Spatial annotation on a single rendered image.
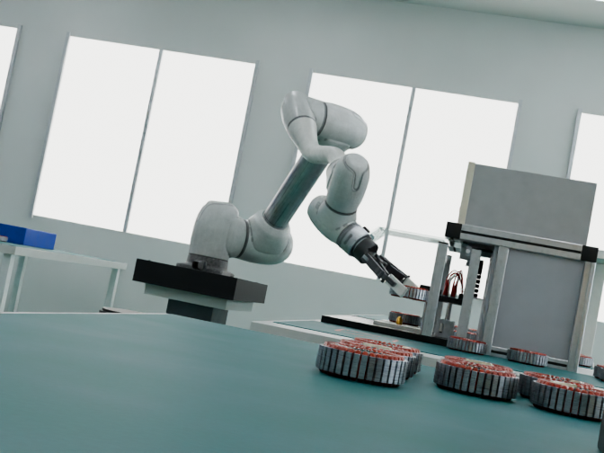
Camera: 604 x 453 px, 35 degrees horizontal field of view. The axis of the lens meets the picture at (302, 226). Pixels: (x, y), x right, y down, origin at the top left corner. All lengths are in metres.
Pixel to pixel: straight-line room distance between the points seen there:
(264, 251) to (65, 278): 5.01
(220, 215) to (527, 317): 1.26
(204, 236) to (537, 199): 1.25
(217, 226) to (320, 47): 4.78
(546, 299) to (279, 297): 5.23
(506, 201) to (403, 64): 5.16
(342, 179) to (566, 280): 0.72
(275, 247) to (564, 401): 2.46
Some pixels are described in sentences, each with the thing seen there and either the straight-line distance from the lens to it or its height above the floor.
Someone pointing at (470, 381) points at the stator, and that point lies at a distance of 1.29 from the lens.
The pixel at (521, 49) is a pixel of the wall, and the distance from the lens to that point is 8.12.
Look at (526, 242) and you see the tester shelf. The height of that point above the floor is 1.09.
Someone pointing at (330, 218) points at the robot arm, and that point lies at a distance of 2.84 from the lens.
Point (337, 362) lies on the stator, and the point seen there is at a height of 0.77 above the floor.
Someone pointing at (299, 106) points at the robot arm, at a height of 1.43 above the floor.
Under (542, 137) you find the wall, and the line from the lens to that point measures 7.97.
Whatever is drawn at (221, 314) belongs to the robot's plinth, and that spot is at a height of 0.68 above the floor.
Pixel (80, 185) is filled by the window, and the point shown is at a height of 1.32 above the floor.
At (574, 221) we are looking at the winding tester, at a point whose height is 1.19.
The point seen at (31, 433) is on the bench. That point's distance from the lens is 0.53.
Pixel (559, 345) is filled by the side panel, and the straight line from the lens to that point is 2.91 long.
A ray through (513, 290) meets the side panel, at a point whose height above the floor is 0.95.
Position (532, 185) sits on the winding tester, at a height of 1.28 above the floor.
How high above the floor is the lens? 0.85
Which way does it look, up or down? 3 degrees up
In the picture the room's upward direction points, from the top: 11 degrees clockwise
